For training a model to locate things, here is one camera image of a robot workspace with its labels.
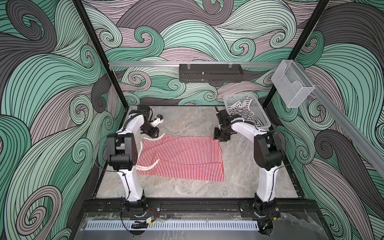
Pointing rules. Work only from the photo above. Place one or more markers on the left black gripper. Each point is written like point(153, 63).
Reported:
point(155, 131)

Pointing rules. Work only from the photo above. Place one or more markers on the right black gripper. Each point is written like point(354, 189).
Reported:
point(220, 139)

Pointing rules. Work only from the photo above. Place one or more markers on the red white striped tank top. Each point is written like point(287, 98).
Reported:
point(189, 158)

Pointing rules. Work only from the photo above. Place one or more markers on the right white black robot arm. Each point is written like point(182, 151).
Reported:
point(268, 153)

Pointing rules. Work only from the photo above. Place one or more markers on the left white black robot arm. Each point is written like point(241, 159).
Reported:
point(123, 155)

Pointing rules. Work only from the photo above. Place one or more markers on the black white striped tank top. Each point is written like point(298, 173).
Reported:
point(250, 110)

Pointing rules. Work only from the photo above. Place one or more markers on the white plastic laundry basket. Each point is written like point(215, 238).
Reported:
point(231, 99)

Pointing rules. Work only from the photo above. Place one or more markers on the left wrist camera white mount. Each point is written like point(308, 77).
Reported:
point(157, 120)

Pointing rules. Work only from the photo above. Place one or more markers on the black wall mounted tray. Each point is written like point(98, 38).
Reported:
point(210, 73)

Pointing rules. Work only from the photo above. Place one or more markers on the clear plastic wall bin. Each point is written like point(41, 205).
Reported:
point(292, 83)

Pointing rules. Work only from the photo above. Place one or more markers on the white slotted cable duct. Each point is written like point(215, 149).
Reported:
point(177, 225)

